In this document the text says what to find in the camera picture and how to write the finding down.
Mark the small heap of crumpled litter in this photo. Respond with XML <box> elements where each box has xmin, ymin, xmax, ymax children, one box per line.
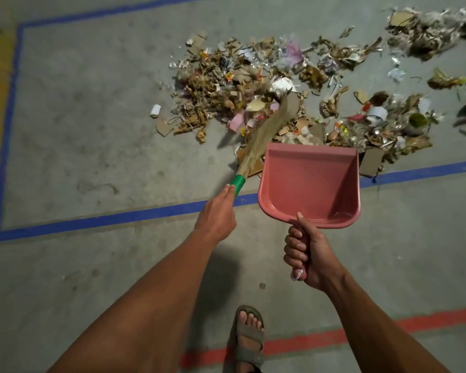
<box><xmin>384</xmin><ymin>0</ymin><xmax>466</xmax><ymax>62</ymax></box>

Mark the person's foot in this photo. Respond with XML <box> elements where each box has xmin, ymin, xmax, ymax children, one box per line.
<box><xmin>233</xmin><ymin>311</ymin><xmax>265</xmax><ymax>365</ymax></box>

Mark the person's right hand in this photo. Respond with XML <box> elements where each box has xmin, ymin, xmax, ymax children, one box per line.
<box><xmin>283</xmin><ymin>212</ymin><xmax>346</xmax><ymax>294</ymax></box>

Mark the olive strap sandal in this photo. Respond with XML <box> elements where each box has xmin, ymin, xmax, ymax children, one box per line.
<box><xmin>227</xmin><ymin>305</ymin><xmax>266</xmax><ymax>373</ymax></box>

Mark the brown cardboard square piece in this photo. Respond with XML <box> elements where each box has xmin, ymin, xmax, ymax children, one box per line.
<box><xmin>359</xmin><ymin>147</ymin><xmax>385</xmax><ymax>178</ymax></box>

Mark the pink plastic dustpan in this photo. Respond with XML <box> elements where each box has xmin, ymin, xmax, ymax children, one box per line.
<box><xmin>257</xmin><ymin>142</ymin><xmax>362</xmax><ymax>282</ymax></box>

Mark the person's left hand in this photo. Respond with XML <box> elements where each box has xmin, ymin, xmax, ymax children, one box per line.
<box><xmin>193</xmin><ymin>184</ymin><xmax>238</xmax><ymax>245</ymax></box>

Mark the large pile of paper litter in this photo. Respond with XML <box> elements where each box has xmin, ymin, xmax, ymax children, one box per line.
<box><xmin>151</xmin><ymin>27</ymin><xmax>445</xmax><ymax>179</ymax></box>

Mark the person's left forearm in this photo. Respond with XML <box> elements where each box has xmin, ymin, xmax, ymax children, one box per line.
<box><xmin>47</xmin><ymin>226</ymin><xmax>234</xmax><ymax>373</ymax></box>

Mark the person's right forearm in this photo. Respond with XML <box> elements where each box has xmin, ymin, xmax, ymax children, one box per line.
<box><xmin>319</xmin><ymin>269</ymin><xmax>451</xmax><ymax>373</ymax></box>

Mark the grass broom with green handle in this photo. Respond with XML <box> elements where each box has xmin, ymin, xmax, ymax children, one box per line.
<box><xmin>230</xmin><ymin>93</ymin><xmax>296</xmax><ymax>197</ymax></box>

